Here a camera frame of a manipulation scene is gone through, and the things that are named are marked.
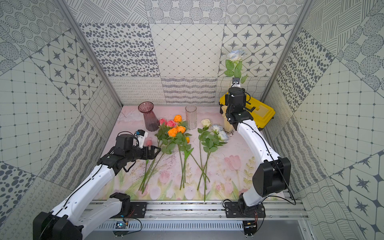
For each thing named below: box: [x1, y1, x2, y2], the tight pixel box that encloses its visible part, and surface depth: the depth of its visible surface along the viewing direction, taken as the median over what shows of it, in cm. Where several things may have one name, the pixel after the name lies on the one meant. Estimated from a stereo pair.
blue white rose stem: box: [224, 49, 248, 84], surface depth 74 cm
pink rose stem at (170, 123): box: [166, 120, 176, 128], surface depth 106 cm
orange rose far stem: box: [173, 114, 187, 128], surface depth 109 cm
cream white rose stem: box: [197, 119, 212, 191], surface depth 100 cm
